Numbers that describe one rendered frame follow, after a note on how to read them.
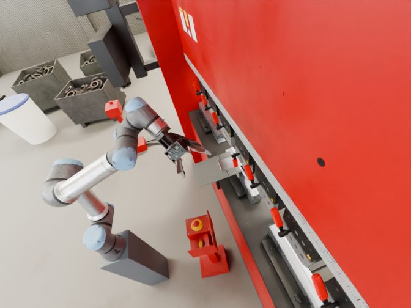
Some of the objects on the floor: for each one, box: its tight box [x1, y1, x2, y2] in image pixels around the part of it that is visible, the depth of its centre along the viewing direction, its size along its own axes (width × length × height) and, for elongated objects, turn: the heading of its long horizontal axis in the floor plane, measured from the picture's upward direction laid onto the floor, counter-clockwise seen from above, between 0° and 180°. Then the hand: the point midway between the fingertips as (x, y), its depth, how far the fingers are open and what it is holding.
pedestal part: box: [199, 244, 230, 279], centre depth 168 cm, size 20×25×12 cm
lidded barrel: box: [0, 94, 57, 145], centre depth 345 cm, size 61×63×75 cm
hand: (198, 166), depth 78 cm, fingers open, 14 cm apart
